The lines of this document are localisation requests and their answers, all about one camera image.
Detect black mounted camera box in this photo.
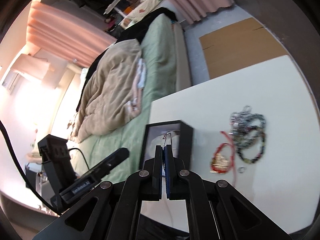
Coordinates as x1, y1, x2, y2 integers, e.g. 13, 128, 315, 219
37, 134, 76, 194

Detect black jewelry box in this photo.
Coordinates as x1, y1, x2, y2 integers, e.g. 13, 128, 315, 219
139, 120, 194, 169

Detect black green bead bracelet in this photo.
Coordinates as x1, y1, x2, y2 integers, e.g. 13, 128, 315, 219
235, 132, 267, 165

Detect green bed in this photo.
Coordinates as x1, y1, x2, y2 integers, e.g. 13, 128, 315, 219
72, 14, 177, 183

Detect flattened cardboard sheet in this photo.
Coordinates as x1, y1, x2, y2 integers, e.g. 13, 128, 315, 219
200, 17, 287, 79

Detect beige blanket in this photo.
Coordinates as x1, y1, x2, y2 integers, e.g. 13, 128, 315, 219
73, 39, 146, 142

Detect red string bracelet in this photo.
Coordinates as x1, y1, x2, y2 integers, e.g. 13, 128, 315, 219
209, 130, 238, 185

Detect silver chain bracelet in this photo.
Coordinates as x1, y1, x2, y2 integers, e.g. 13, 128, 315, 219
229, 105, 253, 140

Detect black garment on bed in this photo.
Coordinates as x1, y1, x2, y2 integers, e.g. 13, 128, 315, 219
76, 7, 177, 112

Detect black cable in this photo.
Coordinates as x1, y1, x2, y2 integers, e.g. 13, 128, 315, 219
0, 119, 62, 216

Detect dark green bead bracelet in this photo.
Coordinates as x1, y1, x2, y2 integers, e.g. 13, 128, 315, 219
231, 113, 267, 148

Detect floral pillow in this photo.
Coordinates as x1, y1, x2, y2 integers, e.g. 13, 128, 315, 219
120, 0, 163, 29

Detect pink window curtain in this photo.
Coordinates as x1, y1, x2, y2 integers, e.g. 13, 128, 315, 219
26, 2, 116, 68

